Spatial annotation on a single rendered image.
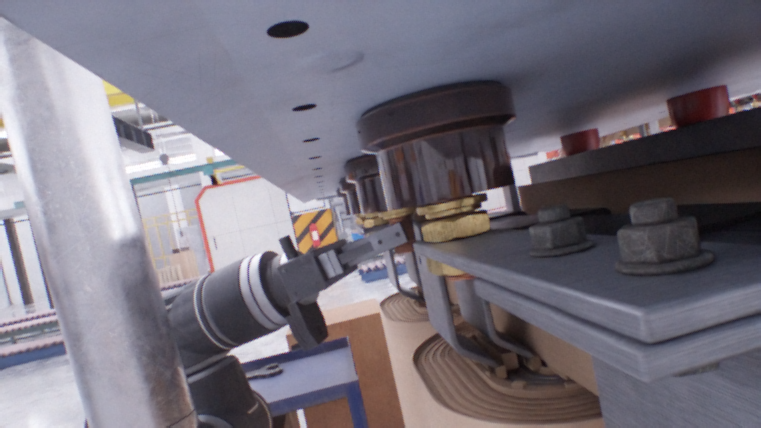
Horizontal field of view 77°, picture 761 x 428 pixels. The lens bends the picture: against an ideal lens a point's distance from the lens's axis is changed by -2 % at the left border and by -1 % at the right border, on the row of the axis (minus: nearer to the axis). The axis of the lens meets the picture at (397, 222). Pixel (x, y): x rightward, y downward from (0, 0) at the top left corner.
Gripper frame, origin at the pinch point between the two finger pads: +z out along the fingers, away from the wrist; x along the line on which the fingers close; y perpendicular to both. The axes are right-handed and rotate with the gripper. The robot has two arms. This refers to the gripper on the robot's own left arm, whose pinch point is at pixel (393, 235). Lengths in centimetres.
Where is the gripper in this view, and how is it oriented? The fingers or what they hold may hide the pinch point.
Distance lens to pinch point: 61.4
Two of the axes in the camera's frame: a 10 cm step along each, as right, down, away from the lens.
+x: 2.0, -0.8, 9.8
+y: -4.1, -9.1, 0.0
